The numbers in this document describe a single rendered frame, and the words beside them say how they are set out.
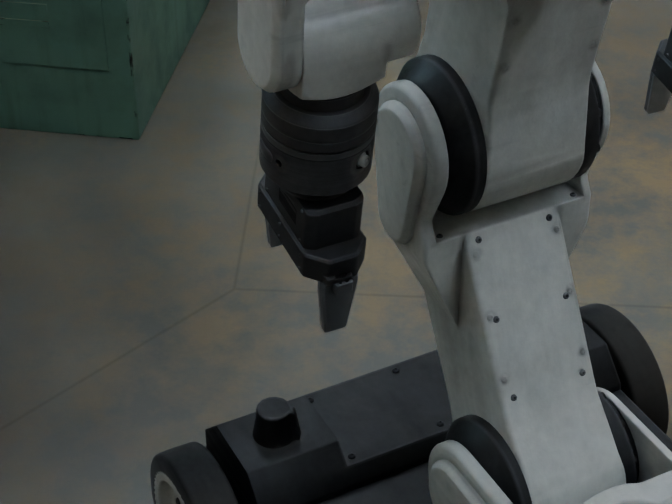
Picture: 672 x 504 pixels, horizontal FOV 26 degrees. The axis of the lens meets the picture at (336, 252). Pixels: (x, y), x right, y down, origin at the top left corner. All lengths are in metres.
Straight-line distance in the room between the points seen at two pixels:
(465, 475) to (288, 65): 0.50
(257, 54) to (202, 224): 1.22
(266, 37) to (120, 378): 1.02
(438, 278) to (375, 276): 0.80
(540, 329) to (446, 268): 0.11
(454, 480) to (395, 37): 0.48
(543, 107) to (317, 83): 0.27
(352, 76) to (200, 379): 0.96
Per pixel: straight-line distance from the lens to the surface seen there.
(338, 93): 1.06
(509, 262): 1.33
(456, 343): 1.39
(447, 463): 1.38
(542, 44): 1.20
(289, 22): 1.00
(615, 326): 1.75
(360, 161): 1.10
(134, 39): 2.38
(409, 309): 2.06
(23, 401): 1.96
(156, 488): 1.65
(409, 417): 1.61
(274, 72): 1.02
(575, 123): 1.27
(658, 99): 1.47
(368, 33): 1.04
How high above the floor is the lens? 1.29
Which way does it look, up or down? 36 degrees down
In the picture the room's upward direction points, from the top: straight up
